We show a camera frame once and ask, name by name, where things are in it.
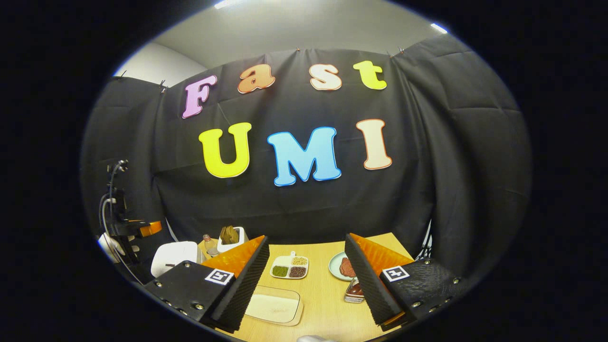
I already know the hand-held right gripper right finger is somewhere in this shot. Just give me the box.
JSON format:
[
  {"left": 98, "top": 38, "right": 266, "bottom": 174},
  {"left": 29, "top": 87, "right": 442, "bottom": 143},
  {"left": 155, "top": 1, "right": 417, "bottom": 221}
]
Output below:
[{"left": 344, "top": 233, "right": 464, "bottom": 332}]

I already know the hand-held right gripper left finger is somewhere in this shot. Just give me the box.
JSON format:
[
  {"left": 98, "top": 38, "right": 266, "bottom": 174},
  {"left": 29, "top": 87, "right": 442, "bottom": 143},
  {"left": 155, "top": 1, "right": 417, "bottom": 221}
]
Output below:
[{"left": 142, "top": 235, "right": 270, "bottom": 333}]

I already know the clear plastic rice box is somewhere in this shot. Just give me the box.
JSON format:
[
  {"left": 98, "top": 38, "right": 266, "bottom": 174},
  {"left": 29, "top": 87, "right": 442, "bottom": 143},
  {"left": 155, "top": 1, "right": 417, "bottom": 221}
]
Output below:
[{"left": 245, "top": 285, "right": 304, "bottom": 327}]

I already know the pale green plate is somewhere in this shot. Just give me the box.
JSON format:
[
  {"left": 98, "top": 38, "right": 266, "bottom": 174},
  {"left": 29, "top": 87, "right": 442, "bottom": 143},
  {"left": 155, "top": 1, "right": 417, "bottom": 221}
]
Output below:
[{"left": 329, "top": 252, "right": 357, "bottom": 282}]

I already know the white toaster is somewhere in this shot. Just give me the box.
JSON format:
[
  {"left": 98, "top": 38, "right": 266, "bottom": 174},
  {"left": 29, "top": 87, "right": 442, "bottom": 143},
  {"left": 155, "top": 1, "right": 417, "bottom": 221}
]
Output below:
[{"left": 217, "top": 227, "right": 249, "bottom": 253}]

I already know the white divided grain dish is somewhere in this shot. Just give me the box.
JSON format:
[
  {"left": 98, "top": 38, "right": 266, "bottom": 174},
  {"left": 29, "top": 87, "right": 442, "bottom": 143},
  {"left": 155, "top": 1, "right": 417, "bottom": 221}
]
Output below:
[{"left": 270, "top": 252, "right": 309, "bottom": 280}]

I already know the black backdrop cloth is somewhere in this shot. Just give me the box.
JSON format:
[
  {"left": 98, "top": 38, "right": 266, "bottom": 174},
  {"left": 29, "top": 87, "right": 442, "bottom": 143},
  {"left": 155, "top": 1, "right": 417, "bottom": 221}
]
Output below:
[{"left": 81, "top": 33, "right": 532, "bottom": 281}]

